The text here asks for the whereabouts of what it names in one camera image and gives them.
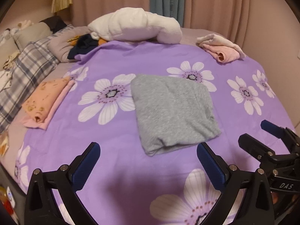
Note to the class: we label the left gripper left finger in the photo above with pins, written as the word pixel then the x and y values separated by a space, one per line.
pixel 41 206

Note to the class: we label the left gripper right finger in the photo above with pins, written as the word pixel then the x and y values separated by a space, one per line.
pixel 257 204

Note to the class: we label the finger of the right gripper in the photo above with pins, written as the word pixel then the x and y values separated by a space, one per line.
pixel 278 132
pixel 254 147

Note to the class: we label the grey New York sweatshirt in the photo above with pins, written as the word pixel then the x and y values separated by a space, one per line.
pixel 172 113

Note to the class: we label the dark navy clothing item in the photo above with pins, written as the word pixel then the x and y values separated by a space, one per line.
pixel 83 46

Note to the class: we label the person's right hand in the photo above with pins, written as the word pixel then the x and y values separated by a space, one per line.
pixel 283 197

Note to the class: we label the folded pink cream garment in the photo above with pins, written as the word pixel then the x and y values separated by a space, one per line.
pixel 221 49

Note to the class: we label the folded orange pink garment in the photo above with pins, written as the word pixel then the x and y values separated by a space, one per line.
pixel 41 106

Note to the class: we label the pink curtain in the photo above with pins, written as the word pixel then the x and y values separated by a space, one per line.
pixel 245 22

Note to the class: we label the grey plaid pillow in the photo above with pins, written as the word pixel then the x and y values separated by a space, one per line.
pixel 32 66

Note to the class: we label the grey mauve pillow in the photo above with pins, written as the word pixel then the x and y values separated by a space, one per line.
pixel 60 47

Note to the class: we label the beige pillow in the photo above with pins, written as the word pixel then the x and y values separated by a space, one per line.
pixel 32 33

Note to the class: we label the white fluffy folded blanket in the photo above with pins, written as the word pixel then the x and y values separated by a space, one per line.
pixel 135 24

